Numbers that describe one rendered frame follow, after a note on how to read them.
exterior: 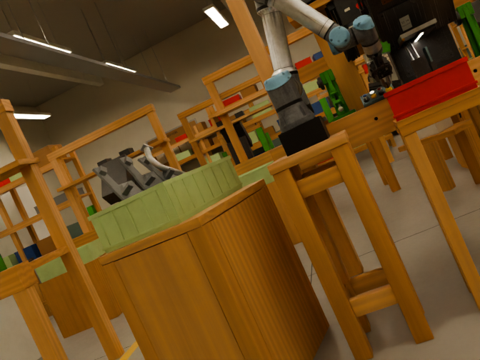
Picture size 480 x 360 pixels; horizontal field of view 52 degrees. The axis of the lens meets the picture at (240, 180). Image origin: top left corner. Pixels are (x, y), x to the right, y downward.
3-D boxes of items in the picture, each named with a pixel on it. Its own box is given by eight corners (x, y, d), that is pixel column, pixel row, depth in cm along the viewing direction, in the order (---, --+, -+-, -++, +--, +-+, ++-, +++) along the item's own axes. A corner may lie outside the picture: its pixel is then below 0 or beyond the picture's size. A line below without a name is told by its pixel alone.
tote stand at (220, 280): (287, 413, 179) (197, 217, 177) (177, 431, 203) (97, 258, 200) (330, 325, 240) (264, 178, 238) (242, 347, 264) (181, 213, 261)
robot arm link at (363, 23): (348, 20, 202) (368, 10, 199) (358, 42, 208) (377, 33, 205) (351, 28, 196) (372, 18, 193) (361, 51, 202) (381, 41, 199)
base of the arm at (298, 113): (316, 116, 192) (305, 93, 192) (281, 133, 194) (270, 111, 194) (315, 118, 207) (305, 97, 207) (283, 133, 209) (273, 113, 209)
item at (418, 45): (464, 62, 246) (437, -1, 244) (405, 88, 254) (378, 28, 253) (458, 65, 263) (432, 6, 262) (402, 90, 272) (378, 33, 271)
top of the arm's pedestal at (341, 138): (348, 141, 182) (344, 131, 181) (271, 176, 190) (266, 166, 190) (348, 137, 213) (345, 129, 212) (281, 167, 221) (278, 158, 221)
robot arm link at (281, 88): (272, 111, 197) (258, 80, 196) (278, 110, 209) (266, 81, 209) (299, 97, 193) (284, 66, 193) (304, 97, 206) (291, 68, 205)
